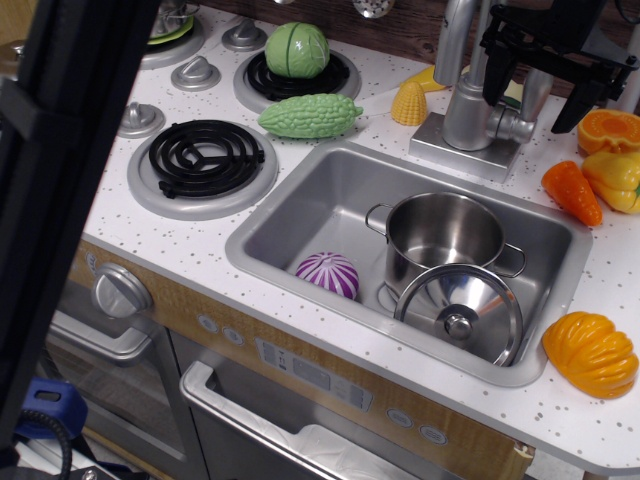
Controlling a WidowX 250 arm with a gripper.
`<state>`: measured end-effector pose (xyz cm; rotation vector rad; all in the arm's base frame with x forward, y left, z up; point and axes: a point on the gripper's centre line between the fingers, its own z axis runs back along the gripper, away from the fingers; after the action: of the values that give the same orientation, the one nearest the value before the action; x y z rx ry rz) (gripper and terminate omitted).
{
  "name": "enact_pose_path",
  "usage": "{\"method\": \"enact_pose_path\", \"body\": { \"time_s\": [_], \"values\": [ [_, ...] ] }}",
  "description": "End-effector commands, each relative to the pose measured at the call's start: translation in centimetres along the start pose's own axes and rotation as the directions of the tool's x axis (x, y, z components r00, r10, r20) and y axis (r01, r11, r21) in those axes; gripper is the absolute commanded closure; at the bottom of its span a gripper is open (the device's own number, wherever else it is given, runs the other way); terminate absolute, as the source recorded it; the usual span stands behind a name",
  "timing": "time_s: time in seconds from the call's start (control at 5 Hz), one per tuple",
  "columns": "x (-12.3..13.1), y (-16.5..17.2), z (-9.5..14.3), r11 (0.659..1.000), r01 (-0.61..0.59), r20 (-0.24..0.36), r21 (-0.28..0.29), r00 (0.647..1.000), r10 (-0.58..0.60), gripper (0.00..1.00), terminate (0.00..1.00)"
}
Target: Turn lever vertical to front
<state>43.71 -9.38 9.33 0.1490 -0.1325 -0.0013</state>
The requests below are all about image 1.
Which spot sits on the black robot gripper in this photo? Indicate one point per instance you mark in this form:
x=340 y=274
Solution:
x=563 y=40

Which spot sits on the silver faucet lever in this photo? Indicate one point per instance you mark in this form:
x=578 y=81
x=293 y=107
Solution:
x=506 y=123

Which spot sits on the orange toy orange half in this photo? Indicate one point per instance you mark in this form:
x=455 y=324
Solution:
x=608 y=130

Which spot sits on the silver toy faucet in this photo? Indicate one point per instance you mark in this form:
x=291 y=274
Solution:
x=460 y=139

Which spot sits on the orange toy carrot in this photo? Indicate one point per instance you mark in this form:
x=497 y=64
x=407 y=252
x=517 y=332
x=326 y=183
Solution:
x=568 y=187

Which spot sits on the yellow toy banana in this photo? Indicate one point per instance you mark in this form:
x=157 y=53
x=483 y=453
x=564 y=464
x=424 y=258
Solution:
x=425 y=78

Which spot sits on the yellow toy bell pepper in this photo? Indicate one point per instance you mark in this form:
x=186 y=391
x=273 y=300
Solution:
x=614 y=177

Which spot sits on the yellow toy corn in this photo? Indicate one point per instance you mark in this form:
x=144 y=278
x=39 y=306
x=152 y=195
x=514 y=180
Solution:
x=409 y=107

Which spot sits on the green toy bitter melon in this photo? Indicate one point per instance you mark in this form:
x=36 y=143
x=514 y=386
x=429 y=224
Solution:
x=311 y=116

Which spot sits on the stainless steel pot lid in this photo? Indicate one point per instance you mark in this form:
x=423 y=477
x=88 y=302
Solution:
x=467 y=307

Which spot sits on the green toy cabbage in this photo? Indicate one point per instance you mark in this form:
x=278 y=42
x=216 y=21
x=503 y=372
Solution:
x=297 y=50

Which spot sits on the grey toy sink basin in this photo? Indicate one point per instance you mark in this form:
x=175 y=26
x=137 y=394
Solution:
x=320 y=207

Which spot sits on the orange toy pumpkin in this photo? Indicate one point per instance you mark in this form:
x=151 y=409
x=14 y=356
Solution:
x=592 y=354

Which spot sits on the purple toy onion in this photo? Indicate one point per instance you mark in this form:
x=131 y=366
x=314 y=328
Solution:
x=330 y=271

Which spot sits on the black rear stove burner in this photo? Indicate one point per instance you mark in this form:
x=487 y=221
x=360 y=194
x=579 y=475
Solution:
x=256 y=87

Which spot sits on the black stove burner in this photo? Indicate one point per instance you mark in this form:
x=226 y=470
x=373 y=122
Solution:
x=202 y=170
x=256 y=87

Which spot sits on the silver stove knob rear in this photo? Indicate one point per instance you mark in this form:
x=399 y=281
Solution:
x=244 y=37

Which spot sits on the silver stove knob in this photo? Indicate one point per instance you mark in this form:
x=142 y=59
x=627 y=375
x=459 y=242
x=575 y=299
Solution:
x=198 y=74
x=244 y=37
x=141 y=121

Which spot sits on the silver stove knob middle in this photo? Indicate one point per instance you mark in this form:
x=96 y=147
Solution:
x=198 y=74

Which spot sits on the black front stove burner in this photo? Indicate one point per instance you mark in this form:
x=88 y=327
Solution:
x=202 y=170

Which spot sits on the rear left burner with pot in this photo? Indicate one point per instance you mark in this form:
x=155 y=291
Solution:
x=175 y=36

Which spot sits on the silver stove knob front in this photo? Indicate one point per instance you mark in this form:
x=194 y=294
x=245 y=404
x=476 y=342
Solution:
x=141 y=121

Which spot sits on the silver oven dial knob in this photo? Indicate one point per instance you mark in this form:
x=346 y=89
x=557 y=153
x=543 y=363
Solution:
x=117 y=293

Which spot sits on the blue clamp block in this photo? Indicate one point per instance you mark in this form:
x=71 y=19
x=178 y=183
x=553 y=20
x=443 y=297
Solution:
x=47 y=400

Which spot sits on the silver dishwasher door handle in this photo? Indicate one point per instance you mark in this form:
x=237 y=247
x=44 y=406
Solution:
x=239 y=443

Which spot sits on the black aluminium frame post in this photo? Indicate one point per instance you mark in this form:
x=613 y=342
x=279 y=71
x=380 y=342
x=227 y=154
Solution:
x=59 y=121

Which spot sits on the silver oven door handle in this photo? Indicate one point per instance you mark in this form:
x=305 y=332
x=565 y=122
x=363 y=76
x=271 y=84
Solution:
x=125 y=350

